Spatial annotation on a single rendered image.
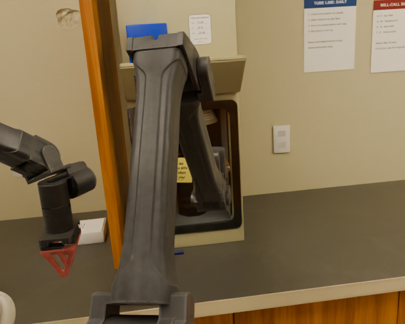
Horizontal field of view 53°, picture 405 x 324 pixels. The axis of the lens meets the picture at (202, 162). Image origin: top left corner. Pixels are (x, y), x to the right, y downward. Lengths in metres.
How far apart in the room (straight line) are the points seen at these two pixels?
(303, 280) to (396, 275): 0.24
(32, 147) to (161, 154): 0.43
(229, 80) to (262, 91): 0.55
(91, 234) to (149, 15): 0.71
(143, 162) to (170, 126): 0.06
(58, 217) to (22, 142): 0.17
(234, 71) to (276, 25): 0.60
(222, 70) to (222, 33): 0.13
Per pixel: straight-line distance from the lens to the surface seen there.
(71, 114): 1.63
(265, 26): 1.64
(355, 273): 1.17
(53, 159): 0.86
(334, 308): 1.18
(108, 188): 1.12
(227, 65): 1.06
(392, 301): 1.25
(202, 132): 0.69
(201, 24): 1.16
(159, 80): 0.50
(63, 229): 0.88
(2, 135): 0.83
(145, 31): 1.04
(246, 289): 1.07
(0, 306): 0.44
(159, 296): 0.42
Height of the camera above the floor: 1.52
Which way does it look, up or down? 15 degrees down
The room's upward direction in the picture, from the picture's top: 4 degrees counter-clockwise
